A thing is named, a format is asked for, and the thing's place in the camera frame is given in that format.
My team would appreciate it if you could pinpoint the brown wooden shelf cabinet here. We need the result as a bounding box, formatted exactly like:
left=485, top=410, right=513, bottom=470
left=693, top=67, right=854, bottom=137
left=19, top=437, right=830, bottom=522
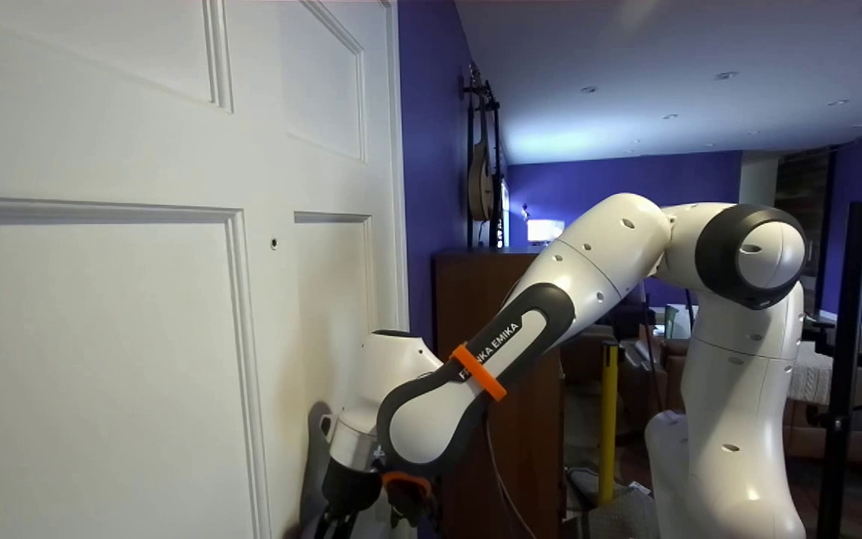
left=431, top=250, right=570, bottom=539

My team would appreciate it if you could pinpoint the orange wrist cable strap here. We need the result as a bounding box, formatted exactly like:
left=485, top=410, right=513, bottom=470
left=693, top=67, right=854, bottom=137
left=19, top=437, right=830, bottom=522
left=380, top=470, right=434, bottom=504

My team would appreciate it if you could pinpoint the dark tall cabinet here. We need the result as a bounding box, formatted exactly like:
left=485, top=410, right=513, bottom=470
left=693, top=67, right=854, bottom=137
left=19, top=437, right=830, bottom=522
left=769, top=146, right=838, bottom=316

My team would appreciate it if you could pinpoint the white door frame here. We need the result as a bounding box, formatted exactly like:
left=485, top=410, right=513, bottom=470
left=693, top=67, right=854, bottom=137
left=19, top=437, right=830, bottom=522
left=380, top=0, right=413, bottom=339

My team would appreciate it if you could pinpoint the yellow tool handle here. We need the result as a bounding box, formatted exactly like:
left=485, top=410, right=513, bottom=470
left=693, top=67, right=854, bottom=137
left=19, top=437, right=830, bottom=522
left=597, top=342, right=622, bottom=507

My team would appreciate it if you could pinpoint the white cloth covered table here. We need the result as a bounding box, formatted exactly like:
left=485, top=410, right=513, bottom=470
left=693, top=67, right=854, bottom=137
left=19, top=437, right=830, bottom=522
left=790, top=339, right=838, bottom=407

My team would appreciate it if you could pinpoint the black metal wall decoration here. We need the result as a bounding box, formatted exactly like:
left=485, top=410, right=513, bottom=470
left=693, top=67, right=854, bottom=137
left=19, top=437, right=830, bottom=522
left=456, top=62, right=513, bottom=251

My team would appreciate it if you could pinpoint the bright window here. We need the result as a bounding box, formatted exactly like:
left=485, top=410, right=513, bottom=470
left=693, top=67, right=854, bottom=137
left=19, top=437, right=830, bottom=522
left=524, top=215, right=567, bottom=245

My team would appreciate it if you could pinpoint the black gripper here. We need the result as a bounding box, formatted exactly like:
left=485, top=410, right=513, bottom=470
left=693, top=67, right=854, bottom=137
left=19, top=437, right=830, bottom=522
left=322, top=459, right=387, bottom=522

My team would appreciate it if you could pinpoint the grey stand base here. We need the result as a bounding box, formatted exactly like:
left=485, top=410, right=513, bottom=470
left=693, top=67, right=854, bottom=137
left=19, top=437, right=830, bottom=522
left=564, top=467, right=655, bottom=539

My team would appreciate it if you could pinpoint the white panelled door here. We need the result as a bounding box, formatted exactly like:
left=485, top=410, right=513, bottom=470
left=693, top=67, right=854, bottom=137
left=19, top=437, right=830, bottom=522
left=0, top=0, right=396, bottom=539

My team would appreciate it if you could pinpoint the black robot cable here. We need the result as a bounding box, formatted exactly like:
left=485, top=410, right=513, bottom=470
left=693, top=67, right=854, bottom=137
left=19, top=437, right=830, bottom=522
left=482, top=416, right=545, bottom=539

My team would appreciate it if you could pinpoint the orange forearm cable strap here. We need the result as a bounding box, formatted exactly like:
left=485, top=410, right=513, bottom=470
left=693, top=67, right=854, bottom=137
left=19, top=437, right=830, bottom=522
left=449, top=342, right=509, bottom=404

